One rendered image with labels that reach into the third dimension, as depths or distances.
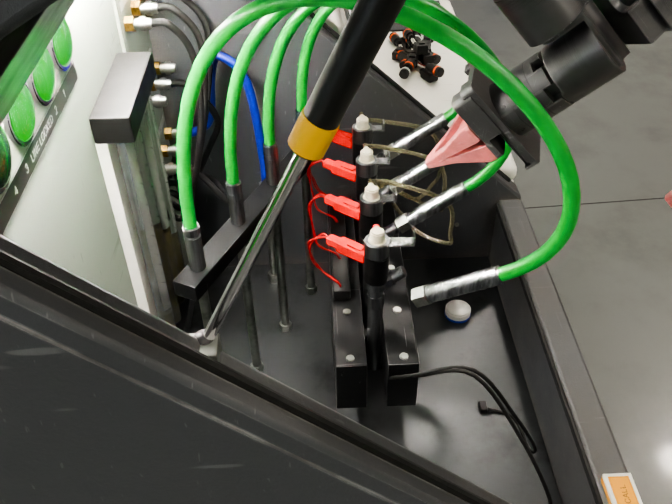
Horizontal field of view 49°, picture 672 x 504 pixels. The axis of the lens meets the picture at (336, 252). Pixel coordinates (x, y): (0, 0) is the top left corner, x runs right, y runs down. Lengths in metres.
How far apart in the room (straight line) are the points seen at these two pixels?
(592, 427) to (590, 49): 0.44
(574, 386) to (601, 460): 0.10
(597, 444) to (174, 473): 0.53
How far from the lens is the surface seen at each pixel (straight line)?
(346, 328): 0.92
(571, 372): 0.95
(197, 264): 0.82
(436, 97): 1.40
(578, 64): 0.67
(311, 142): 0.35
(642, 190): 3.02
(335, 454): 0.49
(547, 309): 1.02
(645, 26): 0.68
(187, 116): 0.71
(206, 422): 0.46
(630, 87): 3.73
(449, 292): 0.71
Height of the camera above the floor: 1.65
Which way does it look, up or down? 40 degrees down
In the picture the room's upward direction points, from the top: 1 degrees counter-clockwise
